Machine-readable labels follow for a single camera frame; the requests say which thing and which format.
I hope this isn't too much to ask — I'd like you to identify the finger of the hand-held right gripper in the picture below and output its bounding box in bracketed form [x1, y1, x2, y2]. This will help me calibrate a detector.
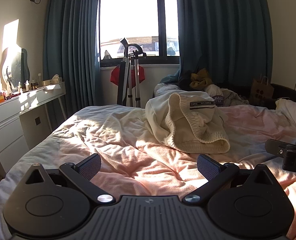
[265, 139, 296, 158]

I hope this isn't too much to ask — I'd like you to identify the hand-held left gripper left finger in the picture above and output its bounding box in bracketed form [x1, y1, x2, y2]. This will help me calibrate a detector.
[25, 154, 116, 204]

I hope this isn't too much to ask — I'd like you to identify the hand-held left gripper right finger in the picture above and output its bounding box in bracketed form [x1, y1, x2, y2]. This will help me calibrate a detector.
[182, 154, 273, 204]

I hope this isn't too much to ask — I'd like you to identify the cream knit sweater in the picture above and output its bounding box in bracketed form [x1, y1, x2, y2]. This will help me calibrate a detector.
[145, 91, 231, 154]

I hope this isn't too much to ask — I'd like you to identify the cream pillow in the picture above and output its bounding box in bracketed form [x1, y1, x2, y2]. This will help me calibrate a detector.
[275, 97, 296, 130]

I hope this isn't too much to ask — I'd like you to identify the pastel tie-dye blanket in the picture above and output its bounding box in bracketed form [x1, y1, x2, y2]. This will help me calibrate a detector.
[0, 105, 296, 240]

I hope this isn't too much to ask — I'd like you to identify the black chair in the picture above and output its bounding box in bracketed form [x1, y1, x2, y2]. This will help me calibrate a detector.
[225, 82, 296, 110]

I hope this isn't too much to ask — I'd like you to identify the brown paper bag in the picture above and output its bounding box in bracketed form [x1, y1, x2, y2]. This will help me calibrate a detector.
[249, 76, 275, 103]

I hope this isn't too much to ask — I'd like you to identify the white dressing table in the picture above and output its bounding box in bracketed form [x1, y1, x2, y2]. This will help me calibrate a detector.
[0, 81, 67, 174]

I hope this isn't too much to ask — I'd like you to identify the mustard yellow garment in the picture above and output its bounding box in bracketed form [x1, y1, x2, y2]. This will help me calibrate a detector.
[190, 69, 213, 89]

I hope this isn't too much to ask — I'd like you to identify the white puffy coat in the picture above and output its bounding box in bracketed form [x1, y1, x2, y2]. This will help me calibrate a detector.
[154, 82, 181, 98]

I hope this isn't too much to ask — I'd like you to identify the dark clothing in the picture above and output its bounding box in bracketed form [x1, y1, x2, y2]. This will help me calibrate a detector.
[178, 69, 196, 88]

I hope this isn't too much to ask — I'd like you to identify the tissue box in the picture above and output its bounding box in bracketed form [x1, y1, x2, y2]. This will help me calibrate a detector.
[42, 74, 63, 87]

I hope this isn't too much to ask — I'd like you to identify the garment steamer stand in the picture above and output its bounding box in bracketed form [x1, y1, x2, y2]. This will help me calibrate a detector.
[117, 37, 147, 108]

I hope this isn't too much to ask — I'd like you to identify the red cloth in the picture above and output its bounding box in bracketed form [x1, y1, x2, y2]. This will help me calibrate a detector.
[110, 65, 146, 84]

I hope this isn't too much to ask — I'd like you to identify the wavy table mirror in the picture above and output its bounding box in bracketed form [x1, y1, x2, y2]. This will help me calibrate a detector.
[2, 44, 30, 93]

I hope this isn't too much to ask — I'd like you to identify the teal curtain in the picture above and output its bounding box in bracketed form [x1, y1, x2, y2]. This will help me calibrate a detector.
[174, 0, 273, 93]
[43, 0, 102, 120]

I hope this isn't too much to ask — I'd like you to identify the black framed window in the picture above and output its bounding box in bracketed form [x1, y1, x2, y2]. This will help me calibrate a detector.
[98, 0, 181, 68]

